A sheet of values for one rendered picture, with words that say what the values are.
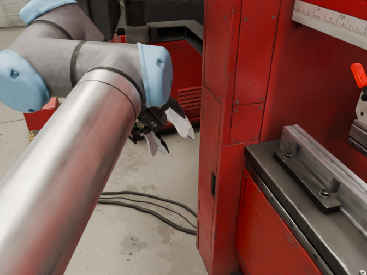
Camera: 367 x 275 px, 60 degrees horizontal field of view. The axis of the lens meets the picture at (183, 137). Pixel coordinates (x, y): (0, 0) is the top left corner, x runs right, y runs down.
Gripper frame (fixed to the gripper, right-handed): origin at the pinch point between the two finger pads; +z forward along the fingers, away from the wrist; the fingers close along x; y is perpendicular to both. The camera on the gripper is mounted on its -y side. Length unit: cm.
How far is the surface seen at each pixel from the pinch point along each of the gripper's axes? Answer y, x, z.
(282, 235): -10, 0, 62
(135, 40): -91, -22, 3
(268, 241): -15, -8, 71
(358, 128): -39, 39, 62
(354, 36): -24, 44, 16
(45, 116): -90, -87, 7
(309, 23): -41, 38, 15
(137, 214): -82, -95, 93
